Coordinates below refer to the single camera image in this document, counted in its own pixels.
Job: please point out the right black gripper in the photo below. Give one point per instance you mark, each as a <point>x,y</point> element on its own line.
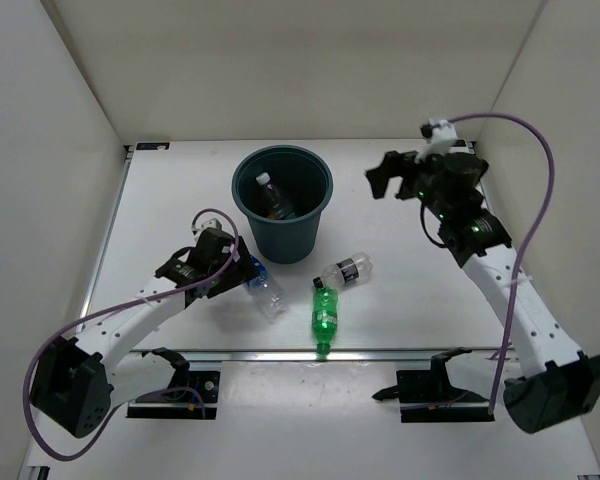
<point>399,165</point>

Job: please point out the clear bottle blue label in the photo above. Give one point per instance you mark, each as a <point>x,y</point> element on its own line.
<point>266,292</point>

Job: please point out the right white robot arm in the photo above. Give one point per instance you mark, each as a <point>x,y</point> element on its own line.
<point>558,380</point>

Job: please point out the left black table label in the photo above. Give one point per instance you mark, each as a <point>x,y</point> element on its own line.
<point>152,146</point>

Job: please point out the dark teal plastic bin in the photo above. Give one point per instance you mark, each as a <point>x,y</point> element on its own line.
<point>304,176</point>

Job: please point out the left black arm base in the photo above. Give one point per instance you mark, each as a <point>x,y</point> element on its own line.
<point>192,393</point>

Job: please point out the green soda bottle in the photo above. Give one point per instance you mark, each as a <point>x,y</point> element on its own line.
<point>324,321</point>

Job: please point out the clear bottle black label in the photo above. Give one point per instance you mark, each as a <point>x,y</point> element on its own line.
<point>354,269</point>

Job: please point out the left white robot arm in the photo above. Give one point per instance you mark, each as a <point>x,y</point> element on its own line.
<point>79,380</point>

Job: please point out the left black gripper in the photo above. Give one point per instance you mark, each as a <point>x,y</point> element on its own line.
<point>241,271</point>

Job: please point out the clear bottle green label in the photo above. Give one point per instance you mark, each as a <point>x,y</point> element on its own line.
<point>278,203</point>

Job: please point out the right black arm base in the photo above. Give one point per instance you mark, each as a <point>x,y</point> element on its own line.
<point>428,396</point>

